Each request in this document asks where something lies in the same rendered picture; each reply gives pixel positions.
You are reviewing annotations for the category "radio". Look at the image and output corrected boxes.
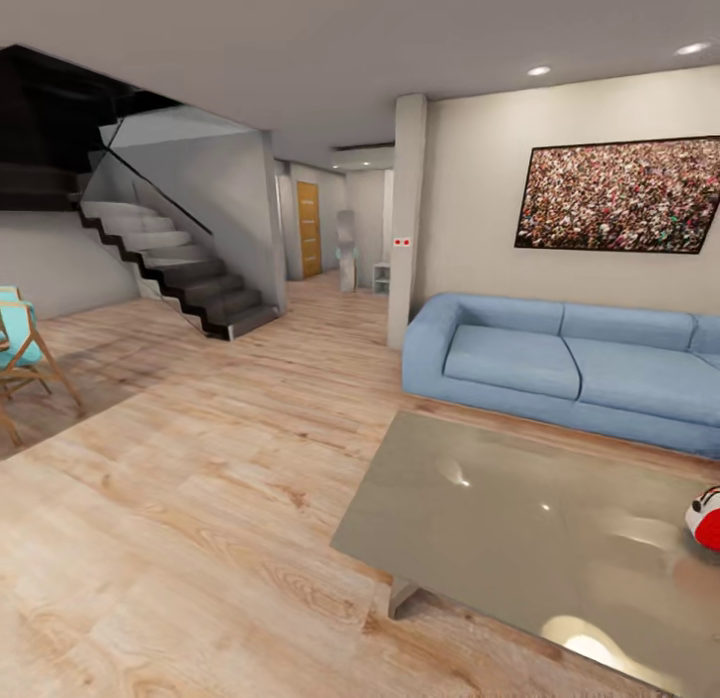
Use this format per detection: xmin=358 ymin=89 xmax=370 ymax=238
xmin=685 ymin=489 xmax=720 ymax=553

